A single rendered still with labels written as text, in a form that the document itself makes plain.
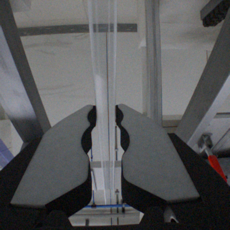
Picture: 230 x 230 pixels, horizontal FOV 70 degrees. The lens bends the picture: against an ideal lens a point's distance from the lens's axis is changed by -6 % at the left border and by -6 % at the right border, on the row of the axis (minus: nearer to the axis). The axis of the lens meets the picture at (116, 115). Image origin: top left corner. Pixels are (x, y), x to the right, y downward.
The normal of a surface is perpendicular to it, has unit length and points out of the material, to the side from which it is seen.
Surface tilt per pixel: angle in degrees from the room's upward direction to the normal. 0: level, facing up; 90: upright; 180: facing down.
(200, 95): 90
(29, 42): 90
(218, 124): 42
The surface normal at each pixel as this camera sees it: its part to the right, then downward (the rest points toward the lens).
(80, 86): 0.04, 0.05
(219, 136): 0.04, 0.77
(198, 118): -1.00, 0.03
